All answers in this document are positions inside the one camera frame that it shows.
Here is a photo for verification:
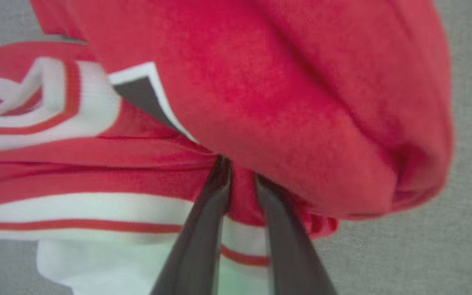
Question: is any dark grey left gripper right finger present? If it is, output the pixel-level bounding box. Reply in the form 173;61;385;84
255;173;338;295

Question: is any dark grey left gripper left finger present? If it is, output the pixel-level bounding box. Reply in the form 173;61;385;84
150;157;232;295

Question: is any red and white basketball jersey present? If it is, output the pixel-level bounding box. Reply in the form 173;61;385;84
0;0;454;295

